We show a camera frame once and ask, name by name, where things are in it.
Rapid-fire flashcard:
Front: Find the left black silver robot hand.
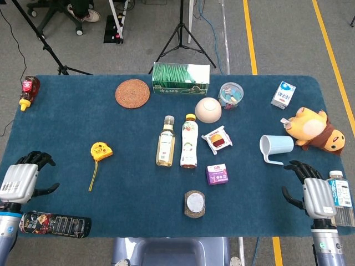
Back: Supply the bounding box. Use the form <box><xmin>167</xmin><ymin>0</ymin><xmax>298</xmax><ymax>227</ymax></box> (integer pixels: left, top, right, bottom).
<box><xmin>0</xmin><ymin>151</ymin><xmax>60</xmax><ymax>206</ymax></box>

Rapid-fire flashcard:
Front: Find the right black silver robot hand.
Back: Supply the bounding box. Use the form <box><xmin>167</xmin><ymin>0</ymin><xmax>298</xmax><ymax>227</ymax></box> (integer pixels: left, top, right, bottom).
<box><xmin>281</xmin><ymin>160</ymin><xmax>338</xmax><ymax>224</ymax></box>

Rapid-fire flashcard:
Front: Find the yellow tape measure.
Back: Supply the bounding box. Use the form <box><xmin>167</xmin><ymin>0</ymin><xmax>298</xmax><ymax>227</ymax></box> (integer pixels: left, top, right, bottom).
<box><xmin>88</xmin><ymin>141</ymin><xmax>114</xmax><ymax>192</ymax></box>

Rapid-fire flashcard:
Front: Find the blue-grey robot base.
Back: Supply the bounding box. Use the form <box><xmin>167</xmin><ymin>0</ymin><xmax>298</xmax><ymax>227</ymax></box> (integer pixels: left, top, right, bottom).
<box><xmin>110</xmin><ymin>237</ymin><xmax>246</xmax><ymax>266</ymax></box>

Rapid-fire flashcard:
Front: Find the clear water bottle white cap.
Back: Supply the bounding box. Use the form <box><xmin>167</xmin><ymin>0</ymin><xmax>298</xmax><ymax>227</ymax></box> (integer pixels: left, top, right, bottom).
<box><xmin>326</xmin><ymin>170</ymin><xmax>355</xmax><ymax>227</ymax></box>

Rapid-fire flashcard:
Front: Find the black snack tube can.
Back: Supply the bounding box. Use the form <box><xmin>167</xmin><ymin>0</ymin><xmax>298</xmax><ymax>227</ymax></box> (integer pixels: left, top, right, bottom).
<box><xmin>18</xmin><ymin>211</ymin><xmax>92</xmax><ymax>239</ymax></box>

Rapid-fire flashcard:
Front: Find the light blue plastic mug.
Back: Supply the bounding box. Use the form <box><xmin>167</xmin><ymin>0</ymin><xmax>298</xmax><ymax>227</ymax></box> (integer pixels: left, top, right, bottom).
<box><xmin>259</xmin><ymin>135</ymin><xmax>295</xmax><ymax>166</ymax></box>

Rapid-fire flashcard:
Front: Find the orange brown plush toy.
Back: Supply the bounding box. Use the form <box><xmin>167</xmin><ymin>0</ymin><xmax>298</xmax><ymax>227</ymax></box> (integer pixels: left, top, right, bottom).
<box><xmin>280</xmin><ymin>106</ymin><xmax>346</xmax><ymax>156</ymax></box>

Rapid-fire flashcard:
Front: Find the brown squeeze bottle yellow cap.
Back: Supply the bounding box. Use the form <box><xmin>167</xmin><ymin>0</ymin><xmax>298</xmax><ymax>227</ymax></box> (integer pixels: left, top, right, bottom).
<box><xmin>18</xmin><ymin>76</ymin><xmax>41</xmax><ymax>112</ymax></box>

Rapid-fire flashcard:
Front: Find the small purple carton box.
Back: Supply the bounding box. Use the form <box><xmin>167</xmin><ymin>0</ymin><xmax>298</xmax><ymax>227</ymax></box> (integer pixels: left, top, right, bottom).
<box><xmin>205</xmin><ymin>163</ymin><xmax>230</xmax><ymax>186</ymax></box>

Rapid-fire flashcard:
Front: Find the white blue milk carton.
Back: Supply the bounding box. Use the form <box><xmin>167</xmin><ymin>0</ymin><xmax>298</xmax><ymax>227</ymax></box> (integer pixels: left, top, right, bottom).
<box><xmin>270</xmin><ymin>81</ymin><xmax>297</xmax><ymax>110</ymax></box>

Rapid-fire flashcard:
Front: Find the white wrapped cake snack packet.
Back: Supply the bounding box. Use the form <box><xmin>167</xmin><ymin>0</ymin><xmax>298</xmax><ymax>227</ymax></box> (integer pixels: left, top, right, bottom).
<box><xmin>201</xmin><ymin>125</ymin><xmax>233</xmax><ymax>155</ymax></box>

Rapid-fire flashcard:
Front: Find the dark blue table mat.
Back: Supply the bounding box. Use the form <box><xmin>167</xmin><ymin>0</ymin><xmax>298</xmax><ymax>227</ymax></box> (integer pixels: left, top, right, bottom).
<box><xmin>0</xmin><ymin>74</ymin><xmax>355</xmax><ymax>238</ymax></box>

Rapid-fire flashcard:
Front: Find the glass seed jar black lid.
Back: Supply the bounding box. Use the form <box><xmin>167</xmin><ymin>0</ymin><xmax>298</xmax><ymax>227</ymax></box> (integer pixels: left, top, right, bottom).
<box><xmin>184</xmin><ymin>190</ymin><xmax>206</xmax><ymax>219</ymax></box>

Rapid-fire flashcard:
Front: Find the clear jar of coloured clips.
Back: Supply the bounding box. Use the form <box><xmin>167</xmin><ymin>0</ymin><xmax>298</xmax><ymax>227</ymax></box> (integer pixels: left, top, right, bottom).
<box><xmin>217</xmin><ymin>82</ymin><xmax>245</xmax><ymax>111</ymax></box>

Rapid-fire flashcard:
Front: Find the black tripod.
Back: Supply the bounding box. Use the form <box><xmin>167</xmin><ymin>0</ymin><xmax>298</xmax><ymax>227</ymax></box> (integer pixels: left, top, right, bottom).
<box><xmin>11</xmin><ymin>0</ymin><xmax>93</xmax><ymax>76</ymax></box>
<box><xmin>148</xmin><ymin>0</ymin><xmax>217</xmax><ymax>75</ymax></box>

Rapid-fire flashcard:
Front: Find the upturned cream bowl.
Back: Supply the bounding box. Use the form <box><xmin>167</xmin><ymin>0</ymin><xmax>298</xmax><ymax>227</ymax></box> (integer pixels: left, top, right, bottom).
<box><xmin>194</xmin><ymin>97</ymin><xmax>222</xmax><ymax>124</ymax></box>

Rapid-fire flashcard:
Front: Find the white-labelled tea bottle yellow cap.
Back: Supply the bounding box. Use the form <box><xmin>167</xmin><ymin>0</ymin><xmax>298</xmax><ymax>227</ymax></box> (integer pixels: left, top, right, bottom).
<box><xmin>180</xmin><ymin>113</ymin><xmax>199</xmax><ymax>169</ymax></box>

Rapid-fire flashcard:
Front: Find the round woven rattan coaster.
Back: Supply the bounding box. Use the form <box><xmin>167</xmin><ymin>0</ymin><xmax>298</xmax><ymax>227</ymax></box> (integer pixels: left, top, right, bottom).
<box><xmin>115</xmin><ymin>78</ymin><xmax>151</xmax><ymax>109</ymax></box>

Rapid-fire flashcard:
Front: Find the clear bottle of yellow liquid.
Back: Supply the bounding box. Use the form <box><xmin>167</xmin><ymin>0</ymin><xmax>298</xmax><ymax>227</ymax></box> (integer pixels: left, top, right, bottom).
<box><xmin>155</xmin><ymin>115</ymin><xmax>176</xmax><ymax>167</ymax></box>

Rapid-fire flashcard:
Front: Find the black office chair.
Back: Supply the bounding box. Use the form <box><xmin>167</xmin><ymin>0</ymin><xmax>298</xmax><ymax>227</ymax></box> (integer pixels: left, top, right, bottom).
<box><xmin>27</xmin><ymin>0</ymin><xmax>94</xmax><ymax>36</ymax></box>

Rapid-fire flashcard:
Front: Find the person in dark trousers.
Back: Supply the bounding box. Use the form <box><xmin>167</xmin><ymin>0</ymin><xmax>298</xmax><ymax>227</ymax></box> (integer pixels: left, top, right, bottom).
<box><xmin>67</xmin><ymin>0</ymin><xmax>101</xmax><ymax>23</ymax></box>

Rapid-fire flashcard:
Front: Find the green tea bag box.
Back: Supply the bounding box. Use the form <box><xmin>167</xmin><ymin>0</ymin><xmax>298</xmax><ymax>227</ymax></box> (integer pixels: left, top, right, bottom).
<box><xmin>151</xmin><ymin>62</ymin><xmax>211</xmax><ymax>97</ymax></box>

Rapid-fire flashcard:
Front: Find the thin black floor cable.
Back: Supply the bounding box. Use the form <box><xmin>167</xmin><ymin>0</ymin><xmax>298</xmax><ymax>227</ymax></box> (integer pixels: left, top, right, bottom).
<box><xmin>0</xmin><ymin>8</ymin><xmax>28</xmax><ymax>137</ymax></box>

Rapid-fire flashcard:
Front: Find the white metal frame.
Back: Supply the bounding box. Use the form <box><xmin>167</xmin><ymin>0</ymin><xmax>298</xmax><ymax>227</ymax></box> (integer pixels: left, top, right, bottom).
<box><xmin>108</xmin><ymin>0</ymin><xmax>131</xmax><ymax>42</ymax></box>

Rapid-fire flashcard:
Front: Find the blue floor cable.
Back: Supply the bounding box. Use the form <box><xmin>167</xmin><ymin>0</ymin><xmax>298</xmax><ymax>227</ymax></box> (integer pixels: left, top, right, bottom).
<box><xmin>193</xmin><ymin>0</ymin><xmax>225</xmax><ymax>75</ymax></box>

